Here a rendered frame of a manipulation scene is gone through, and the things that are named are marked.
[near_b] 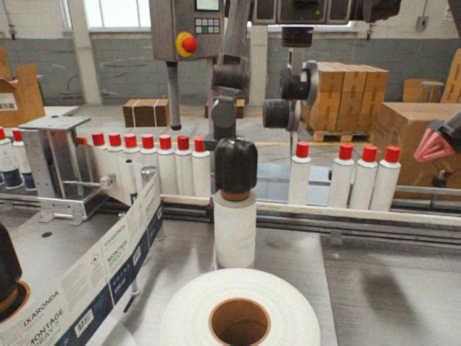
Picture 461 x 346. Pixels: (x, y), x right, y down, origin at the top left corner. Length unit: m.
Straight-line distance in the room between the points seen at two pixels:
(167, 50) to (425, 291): 0.83
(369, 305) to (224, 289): 0.39
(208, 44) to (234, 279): 0.64
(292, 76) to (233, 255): 0.98
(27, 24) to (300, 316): 7.10
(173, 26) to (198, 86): 5.56
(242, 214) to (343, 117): 3.86
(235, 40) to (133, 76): 5.87
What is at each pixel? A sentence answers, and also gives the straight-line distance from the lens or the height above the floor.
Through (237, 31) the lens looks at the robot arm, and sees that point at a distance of 0.80.
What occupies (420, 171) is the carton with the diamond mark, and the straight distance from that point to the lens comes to 1.18.
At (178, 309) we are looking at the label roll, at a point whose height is 1.02.
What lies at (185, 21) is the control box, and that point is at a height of 1.38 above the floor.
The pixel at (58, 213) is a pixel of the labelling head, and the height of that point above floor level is 0.90.
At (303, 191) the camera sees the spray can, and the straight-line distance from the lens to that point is 0.91.
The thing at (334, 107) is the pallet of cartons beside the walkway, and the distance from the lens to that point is 4.33.
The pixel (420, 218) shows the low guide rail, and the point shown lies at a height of 0.91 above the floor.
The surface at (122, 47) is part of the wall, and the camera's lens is 6.62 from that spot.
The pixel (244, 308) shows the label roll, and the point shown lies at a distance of 0.48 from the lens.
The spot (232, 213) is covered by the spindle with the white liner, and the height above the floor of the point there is 1.05.
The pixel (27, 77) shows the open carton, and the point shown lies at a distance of 2.52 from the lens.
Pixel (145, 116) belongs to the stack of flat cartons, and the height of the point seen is 0.16.
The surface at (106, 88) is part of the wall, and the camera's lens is 6.83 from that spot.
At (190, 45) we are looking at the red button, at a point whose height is 1.32.
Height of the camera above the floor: 1.36
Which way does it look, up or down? 25 degrees down
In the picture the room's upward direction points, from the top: straight up
